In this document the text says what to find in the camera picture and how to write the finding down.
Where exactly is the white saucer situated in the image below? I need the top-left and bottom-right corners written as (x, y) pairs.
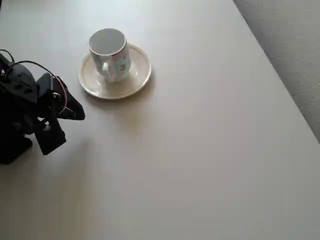
top-left (77, 42), bottom-right (153, 100)

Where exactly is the black and red servo cable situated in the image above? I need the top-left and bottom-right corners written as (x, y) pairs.
top-left (4, 60), bottom-right (69, 112)

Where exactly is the white patterned mug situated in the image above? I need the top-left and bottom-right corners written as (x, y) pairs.
top-left (87, 28), bottom-right (131, 83)

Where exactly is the thin black cable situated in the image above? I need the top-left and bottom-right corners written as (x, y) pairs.
top-left (0, 48), bottom-right (15, 63)

